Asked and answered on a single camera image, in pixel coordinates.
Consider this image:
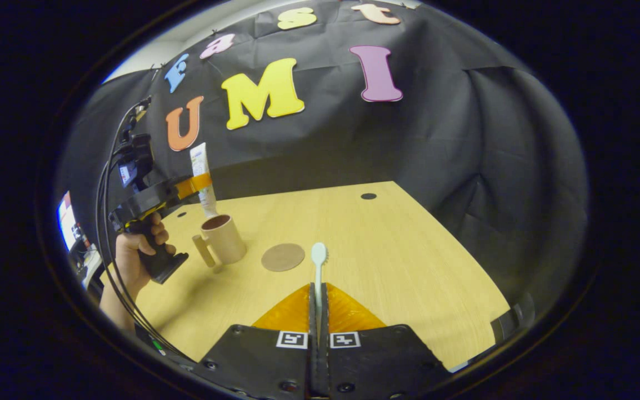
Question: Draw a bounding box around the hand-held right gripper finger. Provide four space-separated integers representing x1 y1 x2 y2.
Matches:
193 282 319 400
319 282 452 400

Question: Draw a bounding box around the white toothpaste tube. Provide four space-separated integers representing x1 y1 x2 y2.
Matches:
189 142 219 218

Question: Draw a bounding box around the white toothbrush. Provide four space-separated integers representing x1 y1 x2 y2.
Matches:
311 242 329 345

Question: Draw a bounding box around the round brown coaster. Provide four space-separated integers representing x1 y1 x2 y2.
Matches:
261 243 306 272

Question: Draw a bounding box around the beige cup with handle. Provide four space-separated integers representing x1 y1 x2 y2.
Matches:
192 214 247 268

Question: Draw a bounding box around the computer monitor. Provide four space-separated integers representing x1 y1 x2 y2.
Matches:
56 191 79 252

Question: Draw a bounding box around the white side table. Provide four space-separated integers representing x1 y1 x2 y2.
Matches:
76 244 105 291

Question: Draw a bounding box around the dark curved object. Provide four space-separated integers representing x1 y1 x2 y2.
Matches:
489 293 536 345

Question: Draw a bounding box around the black backdrop cloth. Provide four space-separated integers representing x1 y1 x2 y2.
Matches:
56 0 590 312

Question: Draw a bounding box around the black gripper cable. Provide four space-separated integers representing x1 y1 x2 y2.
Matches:
95 96 187 359

